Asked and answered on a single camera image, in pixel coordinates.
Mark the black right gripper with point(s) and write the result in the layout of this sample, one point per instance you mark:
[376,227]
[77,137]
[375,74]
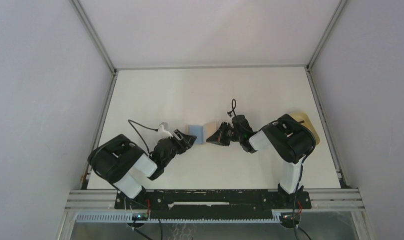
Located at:
[218,137]

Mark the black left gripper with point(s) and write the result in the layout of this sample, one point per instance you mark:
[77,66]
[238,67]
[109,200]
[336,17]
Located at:
[186,142]

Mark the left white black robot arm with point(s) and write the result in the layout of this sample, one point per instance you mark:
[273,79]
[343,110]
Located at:
[114,160]

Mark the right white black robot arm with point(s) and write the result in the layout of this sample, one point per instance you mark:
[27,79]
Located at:
[292,136]

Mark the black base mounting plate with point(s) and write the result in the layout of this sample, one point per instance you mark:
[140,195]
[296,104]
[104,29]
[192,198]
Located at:
[214,203]

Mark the tan wooden tray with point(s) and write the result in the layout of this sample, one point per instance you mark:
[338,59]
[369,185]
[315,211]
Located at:
[303,119]

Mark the left green controller board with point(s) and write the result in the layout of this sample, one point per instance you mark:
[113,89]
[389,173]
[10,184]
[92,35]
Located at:
[139,217]

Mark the green controller board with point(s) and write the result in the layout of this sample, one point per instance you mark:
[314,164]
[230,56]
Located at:
[139,217]
[289,217]

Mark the right green controller board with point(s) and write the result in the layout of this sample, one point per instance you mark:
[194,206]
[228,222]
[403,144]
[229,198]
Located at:
[289,217]

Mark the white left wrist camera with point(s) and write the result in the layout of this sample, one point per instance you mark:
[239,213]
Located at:
[163,130]

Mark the back aluminium frame rail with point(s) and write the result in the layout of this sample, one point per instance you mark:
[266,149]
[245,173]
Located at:
[212,67]

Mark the aluminium frame rail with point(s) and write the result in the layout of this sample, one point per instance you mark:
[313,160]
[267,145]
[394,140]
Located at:
[212,67]
[322,200]

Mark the right aluminium frame post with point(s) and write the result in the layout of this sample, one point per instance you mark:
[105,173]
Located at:
[329,28]

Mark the aluminium frame post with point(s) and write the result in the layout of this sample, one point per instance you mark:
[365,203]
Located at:
[91,31]
[329,28]

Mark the aluminium frame front rail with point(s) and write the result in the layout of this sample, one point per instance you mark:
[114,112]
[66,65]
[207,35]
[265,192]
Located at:
[322,200]

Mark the white cable duct strip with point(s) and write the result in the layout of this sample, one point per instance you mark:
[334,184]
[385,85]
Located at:
[117,217]

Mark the left aluminium frame post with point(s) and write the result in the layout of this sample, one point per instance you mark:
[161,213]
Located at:
[91,31]

